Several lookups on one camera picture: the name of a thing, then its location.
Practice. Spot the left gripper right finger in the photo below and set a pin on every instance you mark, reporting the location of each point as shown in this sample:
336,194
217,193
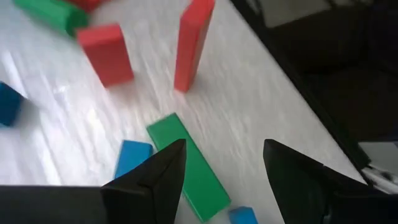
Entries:
298,183

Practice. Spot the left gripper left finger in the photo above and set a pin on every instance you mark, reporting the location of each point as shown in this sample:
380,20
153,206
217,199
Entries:
149,186

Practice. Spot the long green block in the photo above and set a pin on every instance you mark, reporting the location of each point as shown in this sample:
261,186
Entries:
205,186

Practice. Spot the blue block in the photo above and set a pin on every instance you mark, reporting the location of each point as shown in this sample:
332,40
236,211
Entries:
242,215
130,157
9,104

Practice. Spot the long red block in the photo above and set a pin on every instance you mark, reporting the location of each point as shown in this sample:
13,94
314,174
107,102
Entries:
192,43

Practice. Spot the black table frame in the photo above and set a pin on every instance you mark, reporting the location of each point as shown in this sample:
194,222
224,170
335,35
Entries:
326,109

